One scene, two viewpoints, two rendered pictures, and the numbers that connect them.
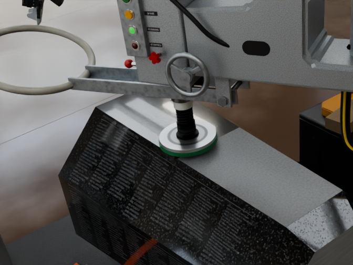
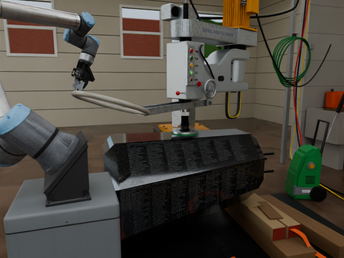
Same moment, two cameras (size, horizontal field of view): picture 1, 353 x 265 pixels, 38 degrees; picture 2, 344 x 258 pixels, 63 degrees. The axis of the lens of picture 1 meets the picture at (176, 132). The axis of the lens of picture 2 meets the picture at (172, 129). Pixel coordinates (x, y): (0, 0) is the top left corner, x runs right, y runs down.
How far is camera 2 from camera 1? 251 cm
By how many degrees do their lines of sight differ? 73
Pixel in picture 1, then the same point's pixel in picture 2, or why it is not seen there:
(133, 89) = (175, 107)
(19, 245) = not seen: outside the picture
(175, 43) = (201, 78)
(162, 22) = (198, 69)
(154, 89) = (184, 105)
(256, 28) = (221, 70)
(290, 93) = not seen: hidden behind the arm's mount
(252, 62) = (219, 84)
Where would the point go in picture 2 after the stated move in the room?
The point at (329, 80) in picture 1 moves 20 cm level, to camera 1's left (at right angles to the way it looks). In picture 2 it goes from (235, 87) to (234, 88)
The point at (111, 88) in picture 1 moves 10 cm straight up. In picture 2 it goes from (166, 109) to (166, 95)
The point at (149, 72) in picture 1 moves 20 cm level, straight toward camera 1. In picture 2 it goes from (191, 93) to (218, 93)
